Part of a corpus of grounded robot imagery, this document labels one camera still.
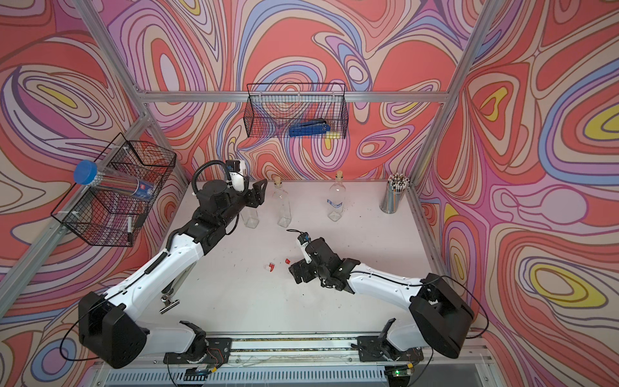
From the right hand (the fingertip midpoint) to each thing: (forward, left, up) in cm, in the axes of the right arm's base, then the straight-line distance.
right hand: (302, 269), depth 84 cm
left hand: (+18, +12, +27) cm, 35 cm away
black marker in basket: (+5, +51, +20) cm, 55 cm away
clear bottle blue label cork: (+29, -15, +5) cm, 33 cm away
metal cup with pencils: (+30, -38, +6) cm, 49 cm away
